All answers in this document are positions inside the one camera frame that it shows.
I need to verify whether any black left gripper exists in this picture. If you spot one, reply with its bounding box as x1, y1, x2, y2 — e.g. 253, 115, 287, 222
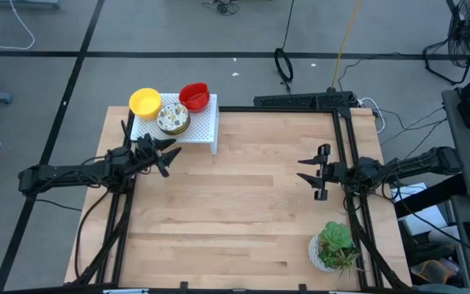
132, 133, 183, 179

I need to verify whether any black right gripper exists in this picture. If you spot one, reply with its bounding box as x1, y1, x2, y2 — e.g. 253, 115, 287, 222
296, 143, 355, 202

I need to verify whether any yellow plastic mini bowl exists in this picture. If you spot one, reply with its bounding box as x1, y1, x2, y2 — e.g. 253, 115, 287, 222
128, 87, 163, 121

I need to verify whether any red plastic mini bowl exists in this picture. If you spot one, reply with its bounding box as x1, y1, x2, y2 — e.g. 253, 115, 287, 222
178, 82, 211, 114

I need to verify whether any dark stacked plate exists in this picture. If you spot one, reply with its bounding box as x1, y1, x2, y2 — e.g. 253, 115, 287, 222
157, 120, 192, 137

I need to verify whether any white perforated metal shelf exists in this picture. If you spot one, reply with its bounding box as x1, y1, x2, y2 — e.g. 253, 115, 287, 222
129, 92, 219, 156

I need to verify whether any succulent plant in white pot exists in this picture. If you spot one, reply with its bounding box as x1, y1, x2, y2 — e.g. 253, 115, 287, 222
307, 220, 362, 279

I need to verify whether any white paper sheet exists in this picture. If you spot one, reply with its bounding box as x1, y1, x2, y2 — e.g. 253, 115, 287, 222
397, 203, 448, 238

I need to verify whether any amber plastic bag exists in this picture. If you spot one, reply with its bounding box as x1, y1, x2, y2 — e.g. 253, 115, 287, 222
409, 260, 464, 289

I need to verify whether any grey cart base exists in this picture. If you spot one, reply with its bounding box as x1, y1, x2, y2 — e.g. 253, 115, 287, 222
0, 0, 61, 10

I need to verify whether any black floor fan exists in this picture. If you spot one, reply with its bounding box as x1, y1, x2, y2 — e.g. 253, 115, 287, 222
422, 0, 470, 86

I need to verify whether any black aluminium rig frame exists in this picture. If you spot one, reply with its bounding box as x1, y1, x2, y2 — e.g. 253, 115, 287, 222
65, 105, 415, 294

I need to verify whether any white power cable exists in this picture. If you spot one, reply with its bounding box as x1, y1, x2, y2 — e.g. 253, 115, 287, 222
357, 96, 387, 135

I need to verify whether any black hanging cable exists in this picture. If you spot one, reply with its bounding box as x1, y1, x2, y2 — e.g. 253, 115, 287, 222
273, 0, 297, 95

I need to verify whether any yellow hanging cable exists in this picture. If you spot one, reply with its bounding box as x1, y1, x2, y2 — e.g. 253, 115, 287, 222
330, 0, 362, 91

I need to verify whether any black cable bundle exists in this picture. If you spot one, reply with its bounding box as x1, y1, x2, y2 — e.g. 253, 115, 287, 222
202, 0, 241, 16

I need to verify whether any white floor cable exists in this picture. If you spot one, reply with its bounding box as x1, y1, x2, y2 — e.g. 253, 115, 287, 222
0, 0, 36, 51

